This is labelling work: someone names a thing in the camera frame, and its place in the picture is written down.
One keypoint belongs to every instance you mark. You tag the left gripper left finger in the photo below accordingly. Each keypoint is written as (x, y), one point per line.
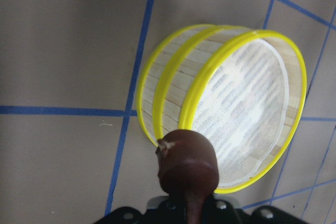
(161, 209)

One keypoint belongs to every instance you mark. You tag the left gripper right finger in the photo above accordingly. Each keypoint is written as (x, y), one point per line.
(222, 211)

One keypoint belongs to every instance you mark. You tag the brown bun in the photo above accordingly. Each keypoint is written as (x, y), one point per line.
(188, 169)

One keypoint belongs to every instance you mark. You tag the yellow bamboo steamer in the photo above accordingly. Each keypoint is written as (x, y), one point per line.
(153, 69)
(243, 89)

